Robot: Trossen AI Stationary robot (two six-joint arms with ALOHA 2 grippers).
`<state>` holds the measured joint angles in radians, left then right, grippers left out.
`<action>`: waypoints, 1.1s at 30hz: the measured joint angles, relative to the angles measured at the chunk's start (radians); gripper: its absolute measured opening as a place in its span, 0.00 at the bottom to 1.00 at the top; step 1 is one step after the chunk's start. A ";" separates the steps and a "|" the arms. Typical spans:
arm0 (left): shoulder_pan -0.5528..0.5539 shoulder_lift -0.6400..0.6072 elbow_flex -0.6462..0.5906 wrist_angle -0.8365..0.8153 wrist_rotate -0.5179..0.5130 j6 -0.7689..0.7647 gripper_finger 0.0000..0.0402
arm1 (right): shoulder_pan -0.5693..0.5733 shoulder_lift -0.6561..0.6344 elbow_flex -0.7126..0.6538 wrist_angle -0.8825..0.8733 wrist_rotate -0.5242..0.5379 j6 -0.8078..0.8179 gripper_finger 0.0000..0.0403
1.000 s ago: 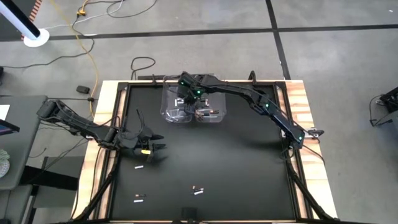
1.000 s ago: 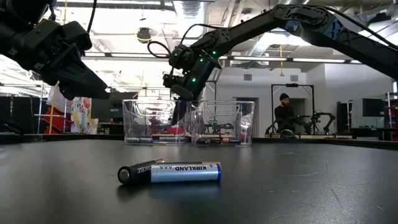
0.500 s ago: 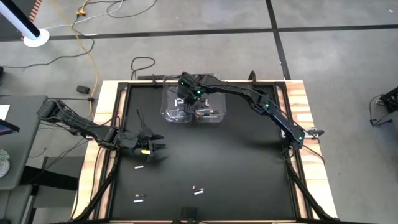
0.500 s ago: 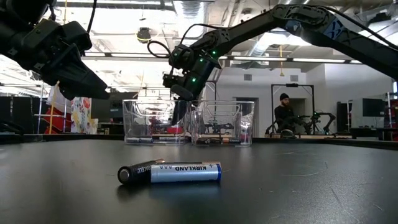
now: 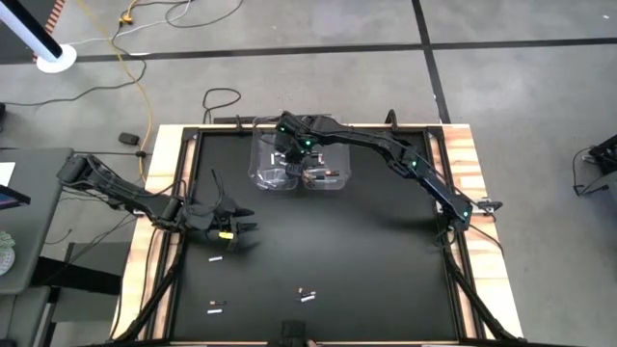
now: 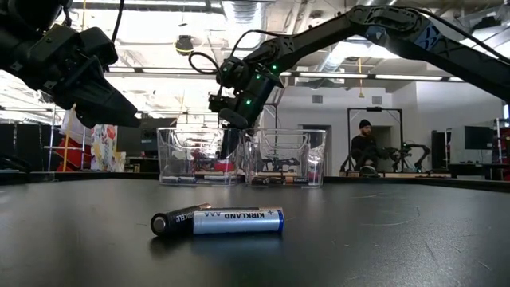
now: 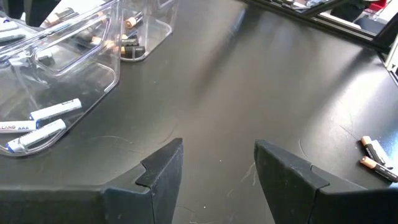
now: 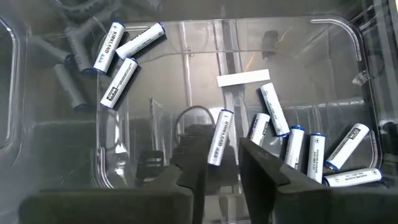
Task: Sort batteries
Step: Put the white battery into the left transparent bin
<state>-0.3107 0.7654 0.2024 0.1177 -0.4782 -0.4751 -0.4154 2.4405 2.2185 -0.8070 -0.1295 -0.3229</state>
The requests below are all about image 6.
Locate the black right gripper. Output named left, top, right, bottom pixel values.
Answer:
left=207, top=77, right=284, bottom=160

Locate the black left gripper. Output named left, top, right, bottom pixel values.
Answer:
left=7, top=23, right=143, bottom=130

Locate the clear plastic bin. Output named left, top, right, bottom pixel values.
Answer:
left=241, top=128, right=328, bottom=189
left=155, top=126, right=243, bottom=187

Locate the colourful floral banner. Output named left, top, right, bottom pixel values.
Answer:
left=90, top=124, right=127, bottom=172

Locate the red slanted board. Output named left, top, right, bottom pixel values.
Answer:
left=55, top=135, right=92, bottom=173

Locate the silver metal rack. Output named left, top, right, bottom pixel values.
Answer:
left=43, top=104, right=88, bottom=172

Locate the black monitor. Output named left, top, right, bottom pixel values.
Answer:
left=464, top=125, right=495, bottom=151
left=116, top=117, right=176, bottom=159

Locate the long overhead light bar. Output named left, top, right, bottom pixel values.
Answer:
left=107, top=65, right=467, bottom=83

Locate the person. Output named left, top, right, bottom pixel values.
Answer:
left=349, top=118, right=380, bottom=173

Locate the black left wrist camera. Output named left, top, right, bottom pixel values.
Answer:
left=77, top=26, right=120, bottom=69

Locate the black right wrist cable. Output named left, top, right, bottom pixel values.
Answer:
left=187, top=28, right=288, bottom=77

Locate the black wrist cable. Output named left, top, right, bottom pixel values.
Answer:
left=187, top=28, right=288, bottom=77
left=110, top=0, right=126, bottom=44

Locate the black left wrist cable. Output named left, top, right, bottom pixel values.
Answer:
left=110, top=0, right=126, bottom=44

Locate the black ceiling camera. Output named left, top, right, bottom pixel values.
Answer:
left=175, top=34, right=195, bottom=57

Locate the black frame stand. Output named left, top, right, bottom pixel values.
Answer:
left=347, top=106, right=403, bottom=168

